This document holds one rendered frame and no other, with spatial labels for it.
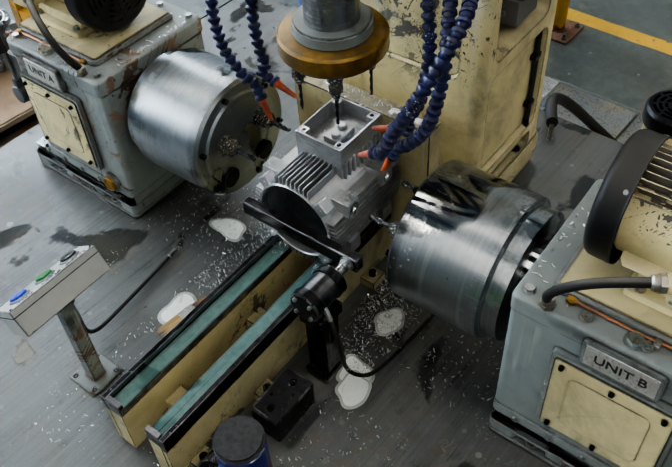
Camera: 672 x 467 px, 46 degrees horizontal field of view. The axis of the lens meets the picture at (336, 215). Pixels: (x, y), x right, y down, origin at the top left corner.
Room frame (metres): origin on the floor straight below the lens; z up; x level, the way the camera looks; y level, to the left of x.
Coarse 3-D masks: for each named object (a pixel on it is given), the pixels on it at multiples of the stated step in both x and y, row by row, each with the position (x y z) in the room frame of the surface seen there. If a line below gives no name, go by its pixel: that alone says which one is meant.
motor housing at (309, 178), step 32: (288, 160) 1.09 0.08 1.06; (320, 160) 1.03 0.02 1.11; (384, 160) 1.08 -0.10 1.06; (256, 192) 1.04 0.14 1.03; (288, 192) 1.08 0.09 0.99; (320, 192) 0.98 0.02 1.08; (352, 192) 0.99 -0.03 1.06; (384, 192) 1.04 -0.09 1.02; (320, 224) 1.04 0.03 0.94; (352, 224) 0.96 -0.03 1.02
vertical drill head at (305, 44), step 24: (312, 0) 1.06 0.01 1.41; (336, 0) 1.05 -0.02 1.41; (288, 24) 1.11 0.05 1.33; (312, 24) 1.06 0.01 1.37; (336, 24) 1.05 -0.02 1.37; (360, 24) 1.06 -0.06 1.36; (384, 24) 1.09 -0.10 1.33; (288, 48) 1.04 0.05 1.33; (312, 48) 1.03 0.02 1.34; (336, 48) 1.03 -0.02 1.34; (360, 48) 1.03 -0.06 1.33; (384, 48) 1.05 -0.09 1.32; (312, 72) 1.01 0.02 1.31; (336, 72) 1.00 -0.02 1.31; (360, 72) 1.01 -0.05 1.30; (336, 96) 1.02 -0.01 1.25; (336, 120) 1.03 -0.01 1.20
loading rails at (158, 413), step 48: (384, 240) 1.07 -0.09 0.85; (240, 288) 0.92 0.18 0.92; (288, 288) 0.91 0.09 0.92; (192, 336) 0.82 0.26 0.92; (240, 336) 0.89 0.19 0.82; (288, 336) 0.84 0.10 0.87; (144, 384) 0.73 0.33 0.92; (192, 384) 0.79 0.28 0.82; (240, 384) 0.74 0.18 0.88; (144, 432) 0.70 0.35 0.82; (192, 432) 0.66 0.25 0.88
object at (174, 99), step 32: (160, 64) 1.28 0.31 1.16; (192, 64) 1.27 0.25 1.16; (224, 64) 1.27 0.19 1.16; (160, 96) 1.21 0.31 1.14; (192, 96) 1.19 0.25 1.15; (224, 96) 1.18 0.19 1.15; (160, 128) 1.17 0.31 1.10; (192, 128) 1.13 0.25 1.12; (224, 128) 1.16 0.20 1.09; (256, 128) 1.22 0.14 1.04; (160, 160) 1.17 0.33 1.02; (192, 160) 1.11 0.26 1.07; (224, 160) 1.15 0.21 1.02; (256, 160) 1.21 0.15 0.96; (224, 192) 1.14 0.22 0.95
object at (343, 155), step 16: (320, 112) 1.13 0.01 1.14; (352, 112) 1.14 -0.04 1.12; (368, 112) 1.12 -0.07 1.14; (304, 128) 1.08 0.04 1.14; (320, 128) 1.11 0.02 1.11; (336, 128) 1.10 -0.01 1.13; (352, 128) 1.09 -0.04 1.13; (368, 128) 1.07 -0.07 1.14; (304, 144) 1.06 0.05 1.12; (320, 144) 1.04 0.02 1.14; (336, 144) 1.03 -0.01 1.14; (352, 144) 1.04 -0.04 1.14; (368, 144) 1.07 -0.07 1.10; (336, 160) 1.02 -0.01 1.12; (352, 160) 1.04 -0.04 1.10
